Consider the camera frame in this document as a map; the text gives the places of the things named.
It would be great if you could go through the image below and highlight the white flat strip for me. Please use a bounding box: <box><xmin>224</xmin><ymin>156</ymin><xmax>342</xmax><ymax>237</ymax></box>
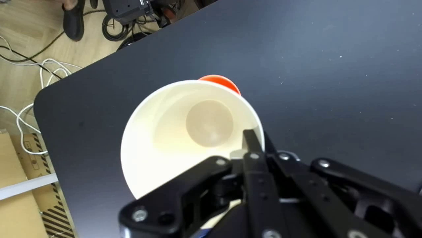
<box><xmin>0</xmin><ymin>172</ymin><xmax>60</xmax><ymax>202</ymax></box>

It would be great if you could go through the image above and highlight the brown cardboard box with vents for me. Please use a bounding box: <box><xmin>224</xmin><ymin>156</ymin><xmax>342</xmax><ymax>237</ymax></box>
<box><xmin>0</xmin><ymin>128</ymin><xmax>77</xmax><ymax>238</ymax></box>

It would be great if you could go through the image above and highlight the white floor cable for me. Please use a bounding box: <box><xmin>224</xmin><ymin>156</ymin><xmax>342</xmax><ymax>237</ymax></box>
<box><xmin>0</xmin><ymin>55</ymin><xmax>73</xmax><ymax>156</ymax></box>

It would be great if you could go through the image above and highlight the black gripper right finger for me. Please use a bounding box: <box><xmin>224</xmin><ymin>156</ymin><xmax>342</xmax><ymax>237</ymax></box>
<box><xmin>263</xmin><ymin>133</ymin><xmax>422</xmax><ymax>238</ymax></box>

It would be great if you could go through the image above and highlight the black device with coiled cable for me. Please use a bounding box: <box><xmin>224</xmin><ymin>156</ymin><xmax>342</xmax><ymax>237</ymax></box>
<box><xmin>100</xmin><ymin>0</ymin><xmax>156</xmax><ymax>44</ymax></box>

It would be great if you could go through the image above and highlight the thin black floor cable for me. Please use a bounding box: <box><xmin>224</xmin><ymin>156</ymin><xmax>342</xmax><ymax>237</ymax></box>
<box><xmin>0</xmin><ymin>41</ymin><xmax>61</xmax><ymax>83</ymax></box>

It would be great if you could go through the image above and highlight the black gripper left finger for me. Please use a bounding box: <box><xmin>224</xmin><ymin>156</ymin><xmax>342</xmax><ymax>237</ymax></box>
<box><xmin>118</xmin><ymin>128</ymin><xmax>282</xmax><ymax>238</ymax></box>

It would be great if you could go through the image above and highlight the white plastic cup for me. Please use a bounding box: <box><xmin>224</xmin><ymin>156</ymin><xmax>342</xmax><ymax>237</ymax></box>
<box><xmin>119</xmin><ymin>78</ymin><xmax>267</xmax><ymax>201</ymax></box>

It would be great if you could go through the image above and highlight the orange plastic cup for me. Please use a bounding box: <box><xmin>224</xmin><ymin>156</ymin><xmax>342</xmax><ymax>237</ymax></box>
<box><xmin>198</xmin><ymin>74</ymin><xmax>243</xmax><ymax>96</ymax></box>

